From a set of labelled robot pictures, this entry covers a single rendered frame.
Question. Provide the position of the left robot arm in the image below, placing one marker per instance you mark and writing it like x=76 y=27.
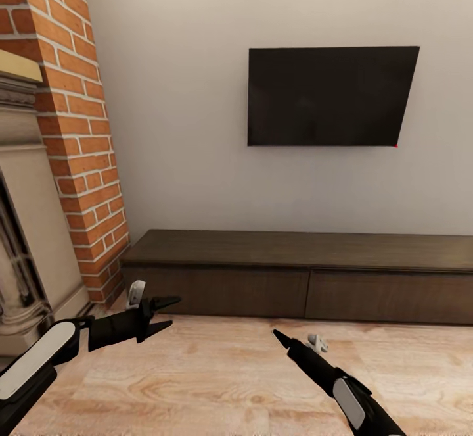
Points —
x=28 y=377

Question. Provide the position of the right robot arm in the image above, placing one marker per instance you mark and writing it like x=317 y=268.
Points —
x=366 y=417

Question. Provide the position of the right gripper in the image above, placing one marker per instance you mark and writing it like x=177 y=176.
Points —
x=306 y=358

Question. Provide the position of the cabinet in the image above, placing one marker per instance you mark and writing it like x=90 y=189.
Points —
x=286 y=274

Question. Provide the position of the wall mounted tv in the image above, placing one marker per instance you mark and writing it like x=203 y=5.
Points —
x=328 y=96

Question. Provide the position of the countertop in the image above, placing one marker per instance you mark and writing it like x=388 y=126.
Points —
x=19 y=68

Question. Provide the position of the wood fireplace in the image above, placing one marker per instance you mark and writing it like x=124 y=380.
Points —
x=40 y=280

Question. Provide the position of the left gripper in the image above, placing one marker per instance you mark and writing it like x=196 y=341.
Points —
x=136 y=323

